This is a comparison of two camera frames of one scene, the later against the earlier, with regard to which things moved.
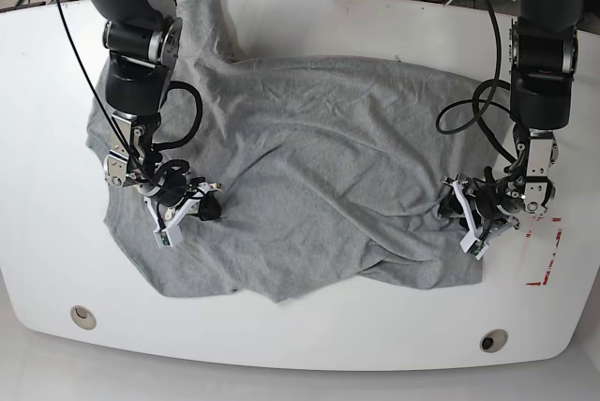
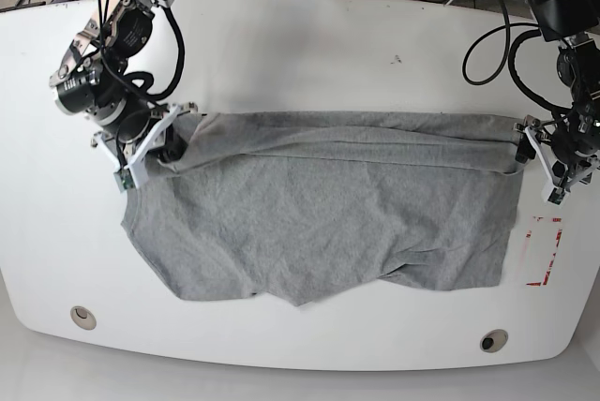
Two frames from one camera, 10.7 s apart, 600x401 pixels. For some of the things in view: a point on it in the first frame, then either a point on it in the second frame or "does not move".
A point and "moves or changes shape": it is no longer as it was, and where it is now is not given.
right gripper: (478, 206) → (567, 168)
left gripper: (171, 201) → (132, 155)
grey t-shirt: (332, 169) moves or changes shape
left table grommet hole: (83, 318) does not move
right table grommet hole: (493, 340) does not move
